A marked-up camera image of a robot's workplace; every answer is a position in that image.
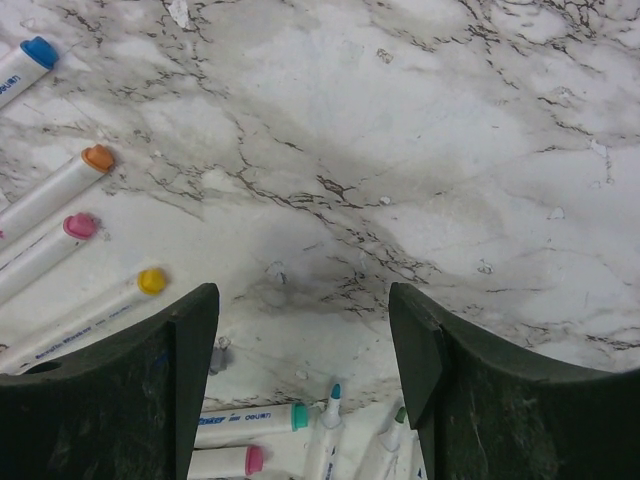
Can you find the purple cap marker pen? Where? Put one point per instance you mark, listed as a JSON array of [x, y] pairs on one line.
[[47, 252]]

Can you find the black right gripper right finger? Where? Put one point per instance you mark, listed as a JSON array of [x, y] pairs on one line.
[[485, 408]]

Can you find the blue cap marker pen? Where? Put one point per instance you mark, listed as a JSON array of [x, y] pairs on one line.
[[25, 65]]

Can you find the yellow cap marker pen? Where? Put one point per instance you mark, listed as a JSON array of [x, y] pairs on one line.
[[61, 334]]

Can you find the pink cap marker pen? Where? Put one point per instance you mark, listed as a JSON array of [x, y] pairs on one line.
[[226, 462]]

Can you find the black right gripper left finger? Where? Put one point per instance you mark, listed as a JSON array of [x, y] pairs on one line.
[[125, 407]]

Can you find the orange cap marker pen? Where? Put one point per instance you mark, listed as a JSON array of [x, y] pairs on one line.
[[58, 189]]

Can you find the teal cap marker pen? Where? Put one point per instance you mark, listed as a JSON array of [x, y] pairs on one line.
[[221, 427]]

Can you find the green cap marker pen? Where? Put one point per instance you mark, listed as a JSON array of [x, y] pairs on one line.
[[383, 449]]

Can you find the grey cap marker pen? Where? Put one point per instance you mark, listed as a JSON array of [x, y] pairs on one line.
[[219, 361]]

